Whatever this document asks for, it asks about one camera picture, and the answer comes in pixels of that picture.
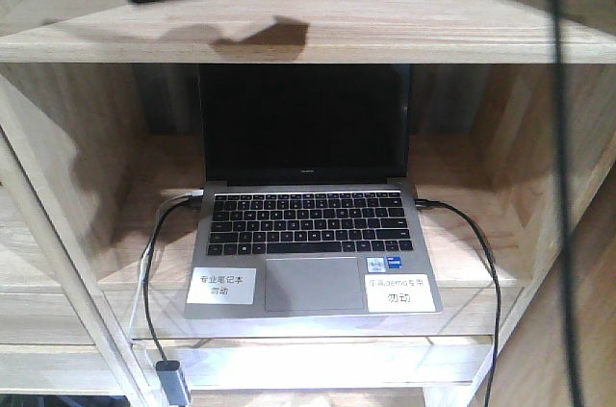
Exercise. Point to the wooden shelf desk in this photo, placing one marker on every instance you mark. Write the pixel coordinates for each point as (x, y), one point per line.
(81, 177)

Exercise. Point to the grey laptop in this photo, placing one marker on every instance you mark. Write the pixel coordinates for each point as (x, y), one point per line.
(307, 208)

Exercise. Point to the grey usb hub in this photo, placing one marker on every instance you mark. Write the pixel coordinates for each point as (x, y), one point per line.
(173, 382)

